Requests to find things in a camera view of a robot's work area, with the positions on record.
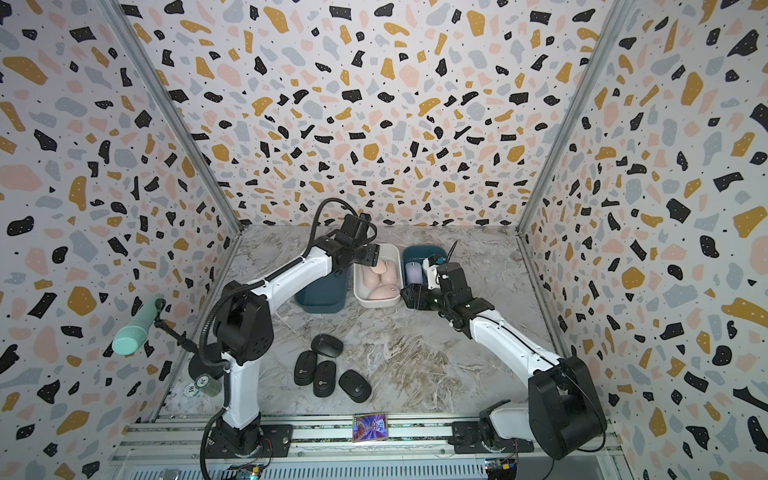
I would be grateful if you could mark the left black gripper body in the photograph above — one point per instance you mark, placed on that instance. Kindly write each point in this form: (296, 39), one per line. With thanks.
(369, 255)

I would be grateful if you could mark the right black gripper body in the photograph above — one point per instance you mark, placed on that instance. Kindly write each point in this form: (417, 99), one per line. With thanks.
(435, 300)

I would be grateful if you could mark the pink mouse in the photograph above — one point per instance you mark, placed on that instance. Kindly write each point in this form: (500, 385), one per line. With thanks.
(380, 267)
(371, 279)
(384, 292)
(390, 275)

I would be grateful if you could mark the purple mouse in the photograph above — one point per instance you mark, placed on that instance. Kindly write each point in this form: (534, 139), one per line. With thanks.
(414, 274)

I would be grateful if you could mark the black mouse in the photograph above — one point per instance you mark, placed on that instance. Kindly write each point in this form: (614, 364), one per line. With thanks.
(327, 345)
(305, 367)
(324, 380)
(355, 386)

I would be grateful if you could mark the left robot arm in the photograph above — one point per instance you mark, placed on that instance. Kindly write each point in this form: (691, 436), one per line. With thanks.
(241, 321)

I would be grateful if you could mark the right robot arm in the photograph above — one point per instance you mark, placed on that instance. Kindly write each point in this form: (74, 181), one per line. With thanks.
(564, 412)

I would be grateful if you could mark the white storage box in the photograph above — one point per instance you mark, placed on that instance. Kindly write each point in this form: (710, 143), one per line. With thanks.
(392, 254)

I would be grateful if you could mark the left teal storage box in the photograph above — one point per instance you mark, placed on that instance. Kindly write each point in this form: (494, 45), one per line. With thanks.
(326, 295)

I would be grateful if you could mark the teal storage box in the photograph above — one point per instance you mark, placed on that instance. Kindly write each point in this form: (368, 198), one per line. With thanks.
(326, 295)
(419, 253)

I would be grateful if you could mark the right teal storage box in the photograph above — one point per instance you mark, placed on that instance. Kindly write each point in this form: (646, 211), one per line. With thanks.
(419, 253)

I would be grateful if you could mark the colourful small card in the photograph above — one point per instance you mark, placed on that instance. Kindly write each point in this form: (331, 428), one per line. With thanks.
(370, 427)

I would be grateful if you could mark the green tape roll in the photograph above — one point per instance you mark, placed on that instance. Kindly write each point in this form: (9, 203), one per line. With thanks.
(207, 385)

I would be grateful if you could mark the mint green bottle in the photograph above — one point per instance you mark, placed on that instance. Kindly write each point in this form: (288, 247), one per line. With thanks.
(132, 336)

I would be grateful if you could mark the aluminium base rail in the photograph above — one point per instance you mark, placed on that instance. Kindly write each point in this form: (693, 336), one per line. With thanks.
(419, 446)

